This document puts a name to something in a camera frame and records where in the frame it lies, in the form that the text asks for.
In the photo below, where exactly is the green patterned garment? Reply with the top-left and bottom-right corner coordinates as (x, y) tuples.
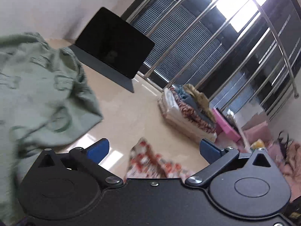
(1, 33), (103, 225)

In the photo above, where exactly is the pink cushion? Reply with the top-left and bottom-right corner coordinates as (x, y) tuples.
(243, 121), (273, 144)

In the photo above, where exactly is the stack of folded clothes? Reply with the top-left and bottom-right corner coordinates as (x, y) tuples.
(158, 84), (217, 143)

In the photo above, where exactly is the red floral white dress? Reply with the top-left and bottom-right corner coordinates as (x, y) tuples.
(125, 137), (193, 181)

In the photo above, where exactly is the black bag with straps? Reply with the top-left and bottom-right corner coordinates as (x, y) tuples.
(277, 130), (293, 159)

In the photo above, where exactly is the yellow white plush toy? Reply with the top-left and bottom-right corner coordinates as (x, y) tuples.
(251, 139), (265, 150)

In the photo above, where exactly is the steel window railing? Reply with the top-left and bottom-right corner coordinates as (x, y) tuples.
(122, 0), (300, 113)

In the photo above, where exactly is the pink quilted jacket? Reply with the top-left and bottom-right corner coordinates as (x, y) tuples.
(266, 141), (300, 202)

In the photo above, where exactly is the pink box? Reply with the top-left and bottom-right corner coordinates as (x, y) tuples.
(212, 108), (241, 142)

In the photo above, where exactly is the black tablet with cover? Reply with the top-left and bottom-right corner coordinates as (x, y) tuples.
(69, 7), (155, 93)

